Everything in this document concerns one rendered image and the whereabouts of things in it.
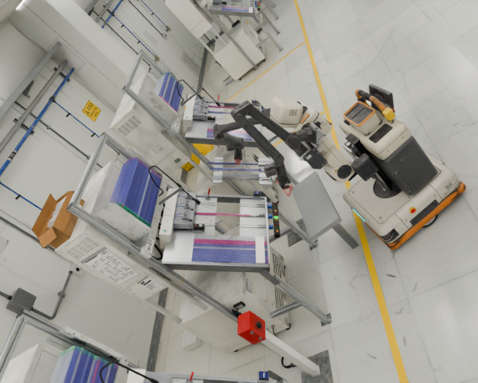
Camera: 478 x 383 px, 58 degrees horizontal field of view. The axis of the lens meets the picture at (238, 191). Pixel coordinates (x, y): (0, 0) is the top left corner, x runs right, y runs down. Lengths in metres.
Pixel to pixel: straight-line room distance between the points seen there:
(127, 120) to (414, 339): 2.81
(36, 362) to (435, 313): 2.25
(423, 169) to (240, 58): 4.87
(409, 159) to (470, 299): 0.92
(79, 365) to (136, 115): 2.33
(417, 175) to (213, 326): 1.84
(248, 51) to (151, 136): 3.72
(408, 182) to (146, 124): 2.23
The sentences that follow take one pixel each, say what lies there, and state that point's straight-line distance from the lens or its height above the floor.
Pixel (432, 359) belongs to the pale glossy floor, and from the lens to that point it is 2.90.
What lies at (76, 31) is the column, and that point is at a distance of 5.85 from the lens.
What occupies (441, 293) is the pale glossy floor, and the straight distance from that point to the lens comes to 3.04.
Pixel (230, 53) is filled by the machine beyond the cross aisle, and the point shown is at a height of 0.48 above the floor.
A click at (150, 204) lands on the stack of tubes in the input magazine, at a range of 2.97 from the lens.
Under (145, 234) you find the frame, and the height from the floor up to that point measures 1.39.
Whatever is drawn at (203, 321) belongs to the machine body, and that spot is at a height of 0.53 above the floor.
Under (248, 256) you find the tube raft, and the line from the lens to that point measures 2.90.
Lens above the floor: 2.52
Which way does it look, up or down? 29 degrees down
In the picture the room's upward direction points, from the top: 48 degrees counter-clockwise
